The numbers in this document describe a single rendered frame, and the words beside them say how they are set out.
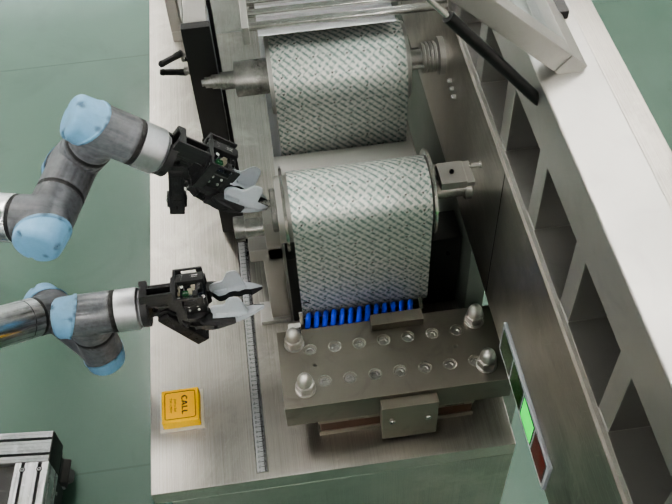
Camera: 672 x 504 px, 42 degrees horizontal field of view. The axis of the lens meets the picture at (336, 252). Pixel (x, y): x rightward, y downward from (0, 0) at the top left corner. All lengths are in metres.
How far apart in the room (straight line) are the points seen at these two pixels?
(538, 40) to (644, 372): 0.41
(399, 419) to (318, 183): 0.44
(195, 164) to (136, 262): 1.72
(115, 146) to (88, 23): 2.84
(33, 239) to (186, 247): 0.65
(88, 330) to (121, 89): 2.30
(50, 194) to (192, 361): 0.53
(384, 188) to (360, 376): 0.34
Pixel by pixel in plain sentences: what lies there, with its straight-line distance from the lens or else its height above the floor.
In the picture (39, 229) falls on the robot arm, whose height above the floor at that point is 1.42.
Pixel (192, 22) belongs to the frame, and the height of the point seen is 1.44.
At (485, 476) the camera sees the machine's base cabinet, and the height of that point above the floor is 0.78.
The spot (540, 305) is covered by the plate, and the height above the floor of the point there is 1.40.
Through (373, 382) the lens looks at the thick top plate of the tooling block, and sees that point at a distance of 1.56.
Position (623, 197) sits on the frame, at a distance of 1.01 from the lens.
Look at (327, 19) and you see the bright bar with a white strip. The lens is 1.56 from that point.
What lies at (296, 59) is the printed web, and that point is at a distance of 1.56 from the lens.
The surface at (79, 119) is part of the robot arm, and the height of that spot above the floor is 1.51.
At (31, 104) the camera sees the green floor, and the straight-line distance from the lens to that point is 3.85.
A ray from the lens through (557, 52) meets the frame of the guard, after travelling 1.12.
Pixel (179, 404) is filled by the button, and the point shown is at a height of 0.92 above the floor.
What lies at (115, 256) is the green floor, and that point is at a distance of 3.17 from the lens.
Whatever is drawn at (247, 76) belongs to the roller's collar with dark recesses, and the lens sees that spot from 1.60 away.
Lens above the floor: 2.37
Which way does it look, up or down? 51 degrees down
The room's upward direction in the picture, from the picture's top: 3 degrees counter-clockwise
